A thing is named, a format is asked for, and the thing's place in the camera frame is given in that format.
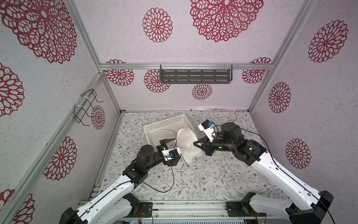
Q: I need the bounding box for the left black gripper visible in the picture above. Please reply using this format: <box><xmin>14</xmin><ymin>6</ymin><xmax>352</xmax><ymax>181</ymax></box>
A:
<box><xmin>145</xmin><ymin>138</ymin><xmax>183</xmax><ymax>171</ymax></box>

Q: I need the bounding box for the white perforated plastic basket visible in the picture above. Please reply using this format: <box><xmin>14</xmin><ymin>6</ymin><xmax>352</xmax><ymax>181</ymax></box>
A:
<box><xmin>143</xmin><ymin>114</ymin><xmax>199</xmax><ymax>148</ymax></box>

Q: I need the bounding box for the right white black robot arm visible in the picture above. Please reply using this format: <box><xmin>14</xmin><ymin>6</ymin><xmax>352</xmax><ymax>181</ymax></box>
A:
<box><xmin>193</xmin><ymin>120</ymin><xmax>334</xmax><ymax>224</ymax></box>

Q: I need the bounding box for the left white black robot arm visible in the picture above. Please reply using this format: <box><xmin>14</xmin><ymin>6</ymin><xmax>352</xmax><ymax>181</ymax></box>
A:
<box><xmin>59</xmin><ymin>138</ymin><xmax>181</xmax><ymax>224</ymax></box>

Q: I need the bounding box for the white round plate in basket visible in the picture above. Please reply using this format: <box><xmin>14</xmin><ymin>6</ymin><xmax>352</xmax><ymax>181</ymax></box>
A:
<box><xmin>153</xmin><ymin>129</ymin><xmax>176</xmax><ymax>147</ymax></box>

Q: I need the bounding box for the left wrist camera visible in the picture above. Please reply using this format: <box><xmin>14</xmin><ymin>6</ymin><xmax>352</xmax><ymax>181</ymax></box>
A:
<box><xmin>161</xmin><ymin>147</ymin><xmax>181</xmax><ymax>161</ymax></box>

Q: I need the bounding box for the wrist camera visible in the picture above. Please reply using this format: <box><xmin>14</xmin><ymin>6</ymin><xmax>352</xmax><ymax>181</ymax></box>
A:
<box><xmin>161</xmin><ymin>147</ymin><xmax>181</xmax><ymax>161</ymax></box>
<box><xmin>198</xmin><ymin>119</ymin><xmax>214</xmax><ymax>142</ymax></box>

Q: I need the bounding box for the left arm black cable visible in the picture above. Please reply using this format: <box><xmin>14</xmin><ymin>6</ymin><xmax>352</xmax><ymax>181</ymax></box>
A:
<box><xmin>139</xmin><ymin>161</ymin><xmax>176</xmax><ymax>194</ymax></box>

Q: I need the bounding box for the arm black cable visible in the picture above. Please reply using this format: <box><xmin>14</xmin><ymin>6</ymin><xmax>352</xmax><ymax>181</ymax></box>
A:
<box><xmin>212</xmin><ymin>124</ymin><xmax>336</xmax><ymax>224</ymax></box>
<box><xmin>139</xmin><ymin>161</ymin><xmax>176</xmax><ymax>194</ymax></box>

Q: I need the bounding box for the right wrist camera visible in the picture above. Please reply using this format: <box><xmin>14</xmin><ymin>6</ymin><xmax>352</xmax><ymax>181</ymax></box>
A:
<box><xmin>198</xmin><ymin>119</ymin><xmax>214</xmax><ymax>142</ymax></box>

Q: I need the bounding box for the dark grey wall shelf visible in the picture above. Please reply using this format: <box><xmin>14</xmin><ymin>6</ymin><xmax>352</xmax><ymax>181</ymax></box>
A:
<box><xmin>159</xmin><ymin>65</ymin><xmax>233</xmax><ymax>85</ymax></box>

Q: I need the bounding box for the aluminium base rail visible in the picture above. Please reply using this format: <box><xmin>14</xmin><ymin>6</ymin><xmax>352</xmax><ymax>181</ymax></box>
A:
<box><xmin>72</xmin><ymin>200</ymin><xmax>308</xmax><ymax>220</ymax></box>

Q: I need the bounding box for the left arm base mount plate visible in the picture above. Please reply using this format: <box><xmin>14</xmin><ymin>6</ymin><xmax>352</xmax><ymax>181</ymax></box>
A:
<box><xmin>125</xmin><ymin>202</ymin><xmax>153</xmax><ymax>218</ymax></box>

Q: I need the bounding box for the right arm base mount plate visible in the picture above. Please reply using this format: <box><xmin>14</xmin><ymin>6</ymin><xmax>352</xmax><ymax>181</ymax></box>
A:
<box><xmin>226</xmin><ymin>201</ymin><xmax>266</xmax><ymax>218</ymax></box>

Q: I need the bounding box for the black wire wall rack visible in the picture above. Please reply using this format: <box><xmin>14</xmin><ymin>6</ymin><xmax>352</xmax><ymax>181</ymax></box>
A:
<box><xmin>73</xmin><ymin>88</ymin><xmax>103</xmax><ymax>127</ymax></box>

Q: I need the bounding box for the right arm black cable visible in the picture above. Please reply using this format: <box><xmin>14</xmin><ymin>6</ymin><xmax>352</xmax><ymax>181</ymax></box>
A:
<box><xmin>212</xmin><ymin>124</ymin><xmax>336</xmax><ymax>224</ymax></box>

